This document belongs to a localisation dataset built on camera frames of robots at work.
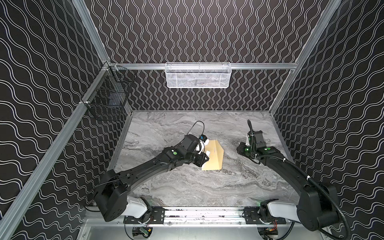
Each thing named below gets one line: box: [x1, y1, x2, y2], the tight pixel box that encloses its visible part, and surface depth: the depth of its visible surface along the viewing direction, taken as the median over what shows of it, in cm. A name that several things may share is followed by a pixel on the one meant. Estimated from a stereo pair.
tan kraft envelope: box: [201, 139, 224, 171], surface depth 96 cm
